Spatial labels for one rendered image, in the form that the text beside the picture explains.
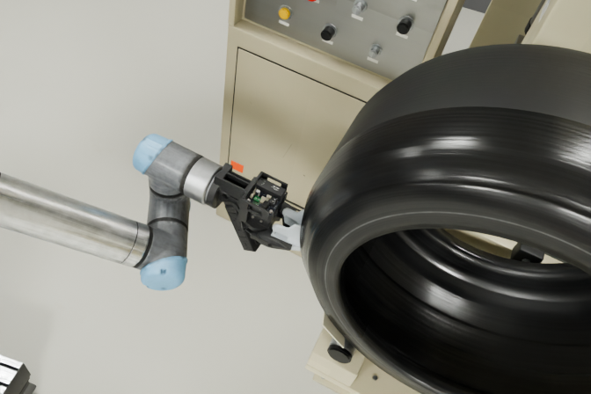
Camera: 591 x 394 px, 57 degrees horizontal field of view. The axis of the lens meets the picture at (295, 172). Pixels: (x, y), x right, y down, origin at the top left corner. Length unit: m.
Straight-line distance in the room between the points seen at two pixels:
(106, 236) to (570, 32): 0.75
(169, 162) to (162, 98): 1.70
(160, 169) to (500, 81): 0.56
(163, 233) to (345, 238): 0.38
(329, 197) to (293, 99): 0.90
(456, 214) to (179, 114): 2.06
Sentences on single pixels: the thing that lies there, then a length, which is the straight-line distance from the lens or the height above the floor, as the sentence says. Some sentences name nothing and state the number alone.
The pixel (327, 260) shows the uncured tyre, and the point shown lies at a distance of 0.74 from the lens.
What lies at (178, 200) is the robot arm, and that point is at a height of 0.98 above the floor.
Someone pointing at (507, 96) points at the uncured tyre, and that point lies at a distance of 0.64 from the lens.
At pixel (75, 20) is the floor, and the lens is 3.13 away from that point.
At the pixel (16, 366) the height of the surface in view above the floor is 0.23.
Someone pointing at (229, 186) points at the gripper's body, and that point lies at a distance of 0.90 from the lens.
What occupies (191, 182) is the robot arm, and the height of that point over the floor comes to 1.06.
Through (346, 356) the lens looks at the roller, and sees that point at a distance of 0.96.
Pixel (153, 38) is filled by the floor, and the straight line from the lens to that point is 2.98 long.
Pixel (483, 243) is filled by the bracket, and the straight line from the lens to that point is 1.16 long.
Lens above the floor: 1.78
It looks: 49 degrees down
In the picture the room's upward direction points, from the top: 13 degrees clockwise
